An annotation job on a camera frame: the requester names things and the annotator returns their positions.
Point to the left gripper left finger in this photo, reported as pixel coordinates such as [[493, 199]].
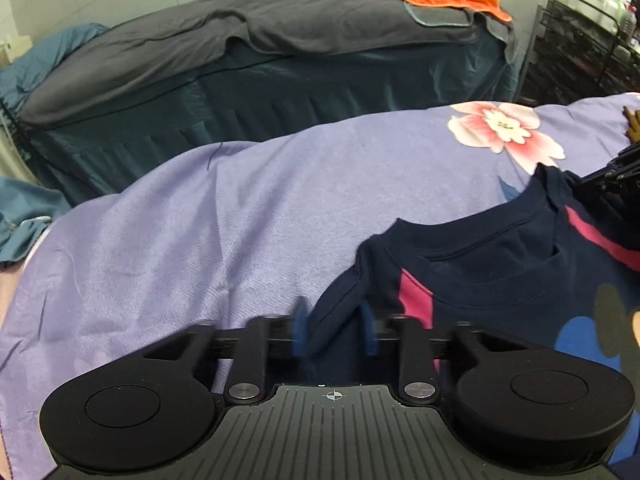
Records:
[[270, 352]]

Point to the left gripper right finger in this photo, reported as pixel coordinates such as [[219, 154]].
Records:
[[396, 353]]

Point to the navy Mickey Mouse sweatshirt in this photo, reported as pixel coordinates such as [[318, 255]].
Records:
[[533, 314]]

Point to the brown folded garment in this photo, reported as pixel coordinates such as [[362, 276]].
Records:
[[633, 129]]

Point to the purple floral bed sheet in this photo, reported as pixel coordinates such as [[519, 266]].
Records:
[[231, 231]]

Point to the blue teal bedding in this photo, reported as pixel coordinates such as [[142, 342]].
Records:
[[27, 207]]

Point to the dark teal bed cover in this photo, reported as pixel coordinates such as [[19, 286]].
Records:
[[246, 96]]

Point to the grey blanket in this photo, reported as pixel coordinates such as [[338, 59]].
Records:
[[169, 42]]

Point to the black wire rack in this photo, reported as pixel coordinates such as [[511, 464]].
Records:
[[575, 52]]

